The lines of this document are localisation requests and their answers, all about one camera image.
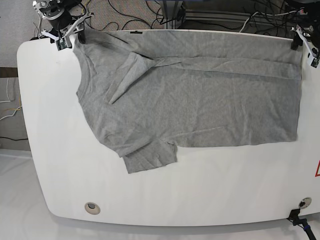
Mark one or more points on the silver table grommet right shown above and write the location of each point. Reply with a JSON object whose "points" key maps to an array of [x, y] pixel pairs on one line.
{"points": [[304, 203]]}

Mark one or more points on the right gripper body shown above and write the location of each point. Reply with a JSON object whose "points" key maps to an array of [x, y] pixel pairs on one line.
{"points": [[65, 26]]}

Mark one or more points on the black clamp with cable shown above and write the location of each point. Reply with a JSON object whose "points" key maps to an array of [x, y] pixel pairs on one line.
{"points": [[301, 222]]}

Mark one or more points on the beige table grommet left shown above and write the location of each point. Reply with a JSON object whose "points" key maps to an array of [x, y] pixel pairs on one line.
{"points": [[92, 208]]}

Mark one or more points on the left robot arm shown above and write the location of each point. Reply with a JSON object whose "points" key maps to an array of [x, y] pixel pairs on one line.
{"points": [[310, 9]]}

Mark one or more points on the red warning sticker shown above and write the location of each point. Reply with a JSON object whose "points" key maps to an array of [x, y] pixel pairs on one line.
{"points": [[317, 173]]}

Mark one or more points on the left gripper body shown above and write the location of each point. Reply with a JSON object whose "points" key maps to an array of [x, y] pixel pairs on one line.
{"points": [[310, 36]]}

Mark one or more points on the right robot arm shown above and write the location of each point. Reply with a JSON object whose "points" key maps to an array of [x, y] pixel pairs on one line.
{"points": [[50, 9]]}

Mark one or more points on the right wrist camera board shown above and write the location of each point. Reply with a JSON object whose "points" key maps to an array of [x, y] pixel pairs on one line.
{"points": [[62, 44]]}

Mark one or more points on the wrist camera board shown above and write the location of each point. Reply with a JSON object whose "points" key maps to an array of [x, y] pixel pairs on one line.
{"points": [[313, 59], [62, 44]]}

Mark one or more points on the black aluminium frame rail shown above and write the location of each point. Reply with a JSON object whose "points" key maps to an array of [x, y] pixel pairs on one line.
{"points": [[232, 17]]}

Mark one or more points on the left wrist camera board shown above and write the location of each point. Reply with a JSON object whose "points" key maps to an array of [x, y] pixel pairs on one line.
{"points": [[313, 59]]}

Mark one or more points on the grey t-shirt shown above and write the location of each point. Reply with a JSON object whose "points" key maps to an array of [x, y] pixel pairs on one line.
{"points": [[144, 95]]}

